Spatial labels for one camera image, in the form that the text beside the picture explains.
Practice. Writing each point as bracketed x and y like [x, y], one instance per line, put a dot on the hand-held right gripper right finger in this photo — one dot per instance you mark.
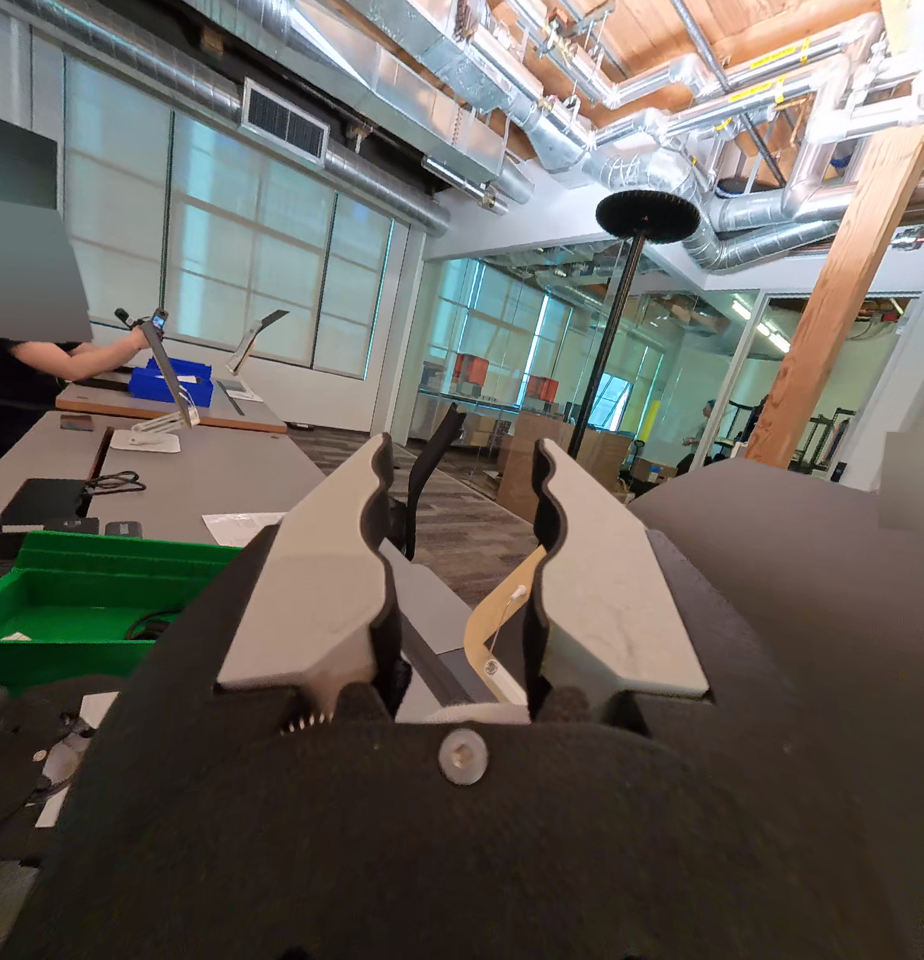
[612, 600]

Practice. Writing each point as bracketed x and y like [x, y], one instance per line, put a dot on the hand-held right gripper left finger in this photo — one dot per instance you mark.
[319, 585]

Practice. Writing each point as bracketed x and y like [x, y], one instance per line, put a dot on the another person's forearm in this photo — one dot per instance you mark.
[86, 364]

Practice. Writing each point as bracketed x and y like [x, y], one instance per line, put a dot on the printed paper sheet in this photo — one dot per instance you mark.
[240, 529]

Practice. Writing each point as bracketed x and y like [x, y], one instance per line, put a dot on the stack of cardboard boxes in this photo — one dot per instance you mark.
[582, 465]

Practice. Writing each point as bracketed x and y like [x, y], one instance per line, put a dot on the green plastic bin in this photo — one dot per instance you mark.
[79, 615]

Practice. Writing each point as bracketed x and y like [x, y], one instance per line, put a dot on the black office chair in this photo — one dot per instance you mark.
[428, 480]

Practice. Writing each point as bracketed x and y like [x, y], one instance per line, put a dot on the wooden desk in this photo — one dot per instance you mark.
[221, 412]

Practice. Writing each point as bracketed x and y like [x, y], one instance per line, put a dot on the small black device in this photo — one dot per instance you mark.
[71, 525]
[125, 528]

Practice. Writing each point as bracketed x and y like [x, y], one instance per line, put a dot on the orange machine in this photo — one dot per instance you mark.
[471, 367]
[541, 391]

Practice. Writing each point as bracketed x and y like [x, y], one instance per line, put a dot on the black flat box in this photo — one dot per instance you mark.
[45, 501]

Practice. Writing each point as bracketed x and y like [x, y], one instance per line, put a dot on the blue plastic bin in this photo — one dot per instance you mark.
[169, 382]

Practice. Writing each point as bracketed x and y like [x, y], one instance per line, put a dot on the black metal rack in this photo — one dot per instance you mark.
[829, 442]

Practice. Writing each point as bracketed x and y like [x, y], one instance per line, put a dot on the black floor lamp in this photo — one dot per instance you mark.
[619, 315]

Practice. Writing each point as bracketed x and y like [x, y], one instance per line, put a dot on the small dark pad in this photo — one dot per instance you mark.
[77, 422]

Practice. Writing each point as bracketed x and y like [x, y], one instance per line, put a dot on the air vent grille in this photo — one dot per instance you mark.
[285, 120]

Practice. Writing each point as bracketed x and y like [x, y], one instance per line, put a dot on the branched silver ventilation ducts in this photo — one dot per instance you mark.
[657, 120]

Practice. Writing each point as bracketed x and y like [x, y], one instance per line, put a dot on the wooden post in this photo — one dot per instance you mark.
[837, 300]

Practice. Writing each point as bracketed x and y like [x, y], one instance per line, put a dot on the long silver ventilation duct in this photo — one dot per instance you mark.
[176, 75]

